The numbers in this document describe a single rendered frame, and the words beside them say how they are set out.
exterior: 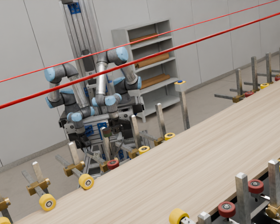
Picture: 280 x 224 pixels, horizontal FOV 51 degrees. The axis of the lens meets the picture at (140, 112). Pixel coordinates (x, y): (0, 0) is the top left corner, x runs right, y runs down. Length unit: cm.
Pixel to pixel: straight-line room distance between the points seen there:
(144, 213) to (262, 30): 657
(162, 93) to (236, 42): 224
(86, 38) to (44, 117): 211
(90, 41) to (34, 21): 183
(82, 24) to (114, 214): 180
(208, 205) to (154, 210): 27
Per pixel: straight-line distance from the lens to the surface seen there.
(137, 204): 164
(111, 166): 203
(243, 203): 134
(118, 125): 219
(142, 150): 212
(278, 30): 820
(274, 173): 149
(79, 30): 285
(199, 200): 159
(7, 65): 448
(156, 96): 555
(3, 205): 197
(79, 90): 245
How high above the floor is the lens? 189
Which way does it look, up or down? 20 degrees down
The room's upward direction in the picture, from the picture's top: 12 degrees counter-clockwise
